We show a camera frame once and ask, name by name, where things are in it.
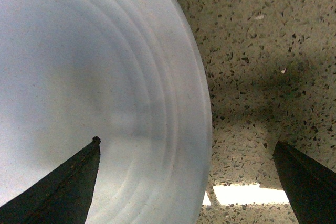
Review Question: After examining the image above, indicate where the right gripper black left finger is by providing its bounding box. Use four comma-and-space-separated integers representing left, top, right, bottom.
1, 136, 101, 223

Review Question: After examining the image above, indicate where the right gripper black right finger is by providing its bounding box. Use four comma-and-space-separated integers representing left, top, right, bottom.
273, 141, 335, 223

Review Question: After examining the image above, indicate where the light blue plate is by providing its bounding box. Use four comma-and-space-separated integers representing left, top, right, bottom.
1, 0, 212, 223

